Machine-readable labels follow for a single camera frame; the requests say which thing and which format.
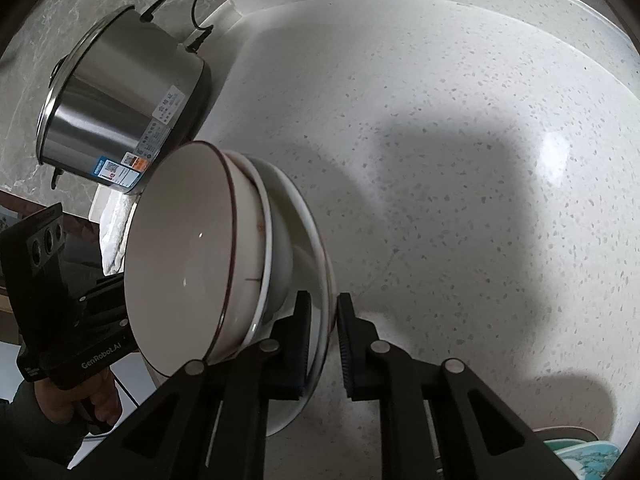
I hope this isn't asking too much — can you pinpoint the large white bowl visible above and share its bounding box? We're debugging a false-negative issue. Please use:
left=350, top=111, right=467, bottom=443
left=248, top=156, right=294, bottom=325

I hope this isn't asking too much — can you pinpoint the white plate with gold rim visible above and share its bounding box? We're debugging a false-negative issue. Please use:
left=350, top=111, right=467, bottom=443
left=265, top=174, right=336, bottom=437

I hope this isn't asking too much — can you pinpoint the person's left forearm grey sleeve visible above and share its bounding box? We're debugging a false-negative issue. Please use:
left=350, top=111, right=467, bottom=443
left=0, top=382, right=89, bottom=480

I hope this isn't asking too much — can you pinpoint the person's left hand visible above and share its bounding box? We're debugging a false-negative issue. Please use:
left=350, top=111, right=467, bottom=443
left=34, top=368, right=122, bottom=426

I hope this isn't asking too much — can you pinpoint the black power cable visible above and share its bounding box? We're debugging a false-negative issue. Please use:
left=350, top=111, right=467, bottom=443
left=185, top=0, right=229, bottom=53

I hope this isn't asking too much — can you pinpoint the stainless steel rice cooker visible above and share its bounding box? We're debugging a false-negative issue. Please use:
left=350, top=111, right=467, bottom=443
left=36, top=2, right=212, bottom=195

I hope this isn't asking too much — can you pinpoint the white bowl with red pattern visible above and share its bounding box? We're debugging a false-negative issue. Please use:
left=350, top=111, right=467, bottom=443
left=124, top=141, right=234, bottom=376

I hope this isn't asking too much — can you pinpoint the teal floral plate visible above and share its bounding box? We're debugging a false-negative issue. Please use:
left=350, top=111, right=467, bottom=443
left=534, top=426, right=600, bottom=442
left=546, top=439, right=620, bottom=480

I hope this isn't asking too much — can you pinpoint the small white bowl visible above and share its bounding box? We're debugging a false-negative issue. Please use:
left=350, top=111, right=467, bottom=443
left=216, top=150, right=273, bottom=356

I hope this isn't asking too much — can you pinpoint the white folded cloth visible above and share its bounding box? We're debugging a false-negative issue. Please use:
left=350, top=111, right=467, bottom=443
left=89, top=185, right=139, bottom=276

